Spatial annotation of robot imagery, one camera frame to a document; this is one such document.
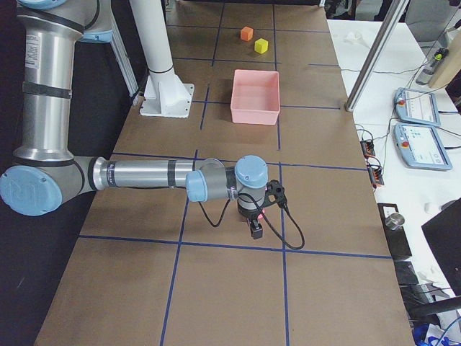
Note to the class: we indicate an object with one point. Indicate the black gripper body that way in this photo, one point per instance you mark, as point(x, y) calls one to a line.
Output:
point(251, 218)

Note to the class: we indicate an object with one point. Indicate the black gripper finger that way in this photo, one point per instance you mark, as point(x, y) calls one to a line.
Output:
point(256, 229)

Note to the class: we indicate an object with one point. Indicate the yellow foam block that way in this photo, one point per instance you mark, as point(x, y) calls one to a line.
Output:
point(261, 46)

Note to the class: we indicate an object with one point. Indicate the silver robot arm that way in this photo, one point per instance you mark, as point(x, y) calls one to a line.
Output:
point(45, 174)

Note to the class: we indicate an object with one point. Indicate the pink plastic bin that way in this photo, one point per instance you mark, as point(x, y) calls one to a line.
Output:
point(255, 97)

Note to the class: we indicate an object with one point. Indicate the metal cup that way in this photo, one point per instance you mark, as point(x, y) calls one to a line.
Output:
point(394, 221)

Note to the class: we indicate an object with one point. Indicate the white mounting pillar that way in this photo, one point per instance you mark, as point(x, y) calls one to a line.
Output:
point(165, 94)

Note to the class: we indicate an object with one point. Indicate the orange foam block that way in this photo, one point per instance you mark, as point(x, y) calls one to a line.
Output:
point(246, 33)

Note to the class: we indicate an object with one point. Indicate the near teach pendant tablet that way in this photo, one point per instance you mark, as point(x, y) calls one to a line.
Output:
point(420, 147)

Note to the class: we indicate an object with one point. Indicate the teach pendant tablet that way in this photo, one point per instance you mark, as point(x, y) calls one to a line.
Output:
point(413, 106)
point(420, 147)

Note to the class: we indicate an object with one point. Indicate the far teach pendant tablet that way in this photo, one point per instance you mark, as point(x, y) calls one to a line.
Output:
point(413, 106)

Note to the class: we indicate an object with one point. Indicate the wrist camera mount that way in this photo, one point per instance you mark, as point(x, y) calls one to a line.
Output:
point(275, 194)

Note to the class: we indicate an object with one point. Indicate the aluminium frame post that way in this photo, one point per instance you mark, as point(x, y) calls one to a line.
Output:
point(386, 29)

